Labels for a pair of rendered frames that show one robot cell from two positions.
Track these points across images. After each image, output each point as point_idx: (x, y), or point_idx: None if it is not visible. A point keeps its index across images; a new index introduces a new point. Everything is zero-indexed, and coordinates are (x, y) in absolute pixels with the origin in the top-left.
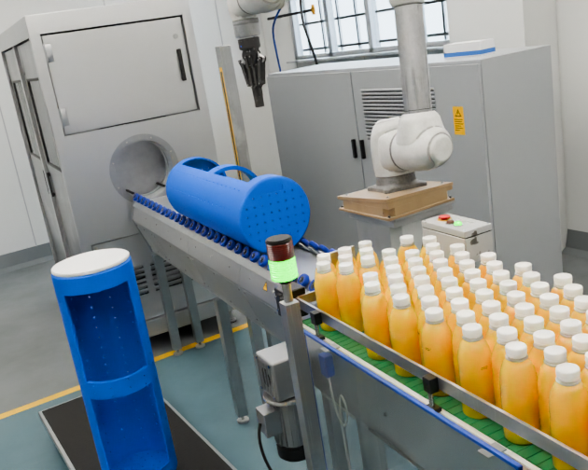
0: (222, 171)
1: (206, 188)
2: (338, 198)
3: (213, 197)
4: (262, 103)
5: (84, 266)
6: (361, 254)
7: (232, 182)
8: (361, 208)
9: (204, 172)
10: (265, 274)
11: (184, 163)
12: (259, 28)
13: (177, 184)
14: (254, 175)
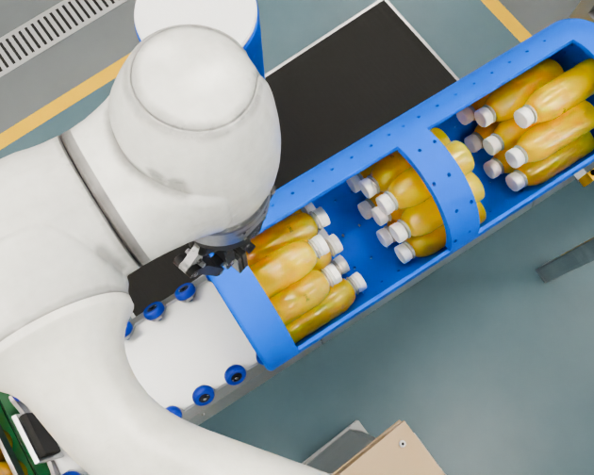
0: (410, 163)
1: (358, 144)
2: (401, 422)
3: (313, 168)
4: (236, 269)
5: (168, 11)
6: None
7: (284, 207)
8: (337, 473)
9: (436, 120)
10: (172, 297)
11: (577, 43)
12: (218, 241)
13: (498, 57)
14: (448, 231)
